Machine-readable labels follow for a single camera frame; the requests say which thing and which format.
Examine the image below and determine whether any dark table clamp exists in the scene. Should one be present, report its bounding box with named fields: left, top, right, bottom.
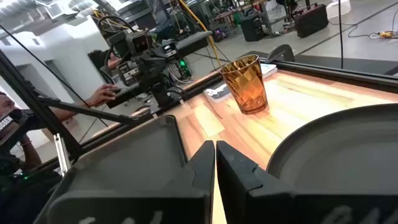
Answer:
left=266, top=43, right=296, bottom=63

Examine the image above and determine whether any white round container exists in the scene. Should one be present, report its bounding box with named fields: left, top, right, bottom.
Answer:
left=326, top=0, right=351, bottom=19

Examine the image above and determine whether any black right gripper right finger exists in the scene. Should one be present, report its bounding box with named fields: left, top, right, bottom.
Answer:
left=216, top=140, right=398, bottom=224

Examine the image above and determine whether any black cabinet box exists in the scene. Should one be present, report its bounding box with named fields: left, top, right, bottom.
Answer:
left=241, top=14, right=271, bottom=42

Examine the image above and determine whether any person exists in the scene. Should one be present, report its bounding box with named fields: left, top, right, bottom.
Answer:
left=88, top=49, right=123, bottom=75
left=0, top=91, right=63, bottom=224

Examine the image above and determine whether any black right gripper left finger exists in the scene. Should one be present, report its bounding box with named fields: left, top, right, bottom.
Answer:
left=34, top=139, right=216, bottom=224

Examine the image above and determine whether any grey desk top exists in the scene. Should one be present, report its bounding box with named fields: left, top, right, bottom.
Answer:
left=175, top=30, right=214, bottom=58

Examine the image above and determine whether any black round plate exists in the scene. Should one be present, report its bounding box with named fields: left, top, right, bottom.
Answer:
left=266, top=103, right=398, bottom=195

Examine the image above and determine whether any yellow hose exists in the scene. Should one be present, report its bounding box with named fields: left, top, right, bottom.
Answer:
left=178, top=0, right=222, bottom=68

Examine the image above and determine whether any black aluminium rig frame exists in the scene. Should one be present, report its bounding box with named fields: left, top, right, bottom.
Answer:
left=0, top=26, right=398, bottom=175

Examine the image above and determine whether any person's hand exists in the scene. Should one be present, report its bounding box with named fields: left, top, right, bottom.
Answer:
left=85, top=83, right=121, bottom=108

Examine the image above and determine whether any person's forearm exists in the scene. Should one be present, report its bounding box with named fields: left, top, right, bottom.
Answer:
left=49, top=98, right=91, bottom=123

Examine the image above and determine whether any black hard case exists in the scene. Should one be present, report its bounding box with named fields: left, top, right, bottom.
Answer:
left=294, top=3, right=330, bottom=39

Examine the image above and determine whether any black plastic tray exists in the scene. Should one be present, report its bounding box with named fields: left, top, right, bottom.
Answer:
left=32, top=114, right=189, bottom=224

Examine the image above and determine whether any yellow cable plug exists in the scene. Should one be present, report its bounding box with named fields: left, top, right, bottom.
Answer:
left=377, top=30, right=398, bottom=40

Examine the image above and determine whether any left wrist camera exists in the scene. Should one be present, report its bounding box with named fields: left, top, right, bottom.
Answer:
left=126, top=30, right=154, bottom=56

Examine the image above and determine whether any amber faceted plastic cup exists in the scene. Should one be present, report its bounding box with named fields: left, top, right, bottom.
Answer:
left=219, top=54, right=269, bottom=115

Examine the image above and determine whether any computer with green light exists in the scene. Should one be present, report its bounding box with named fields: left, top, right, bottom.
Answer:
left=177, top=58, right=192, bottom=78

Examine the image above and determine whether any thin black hanging cable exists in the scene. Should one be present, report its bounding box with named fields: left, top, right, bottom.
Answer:
left=338, top=0, right=345, bottom=69

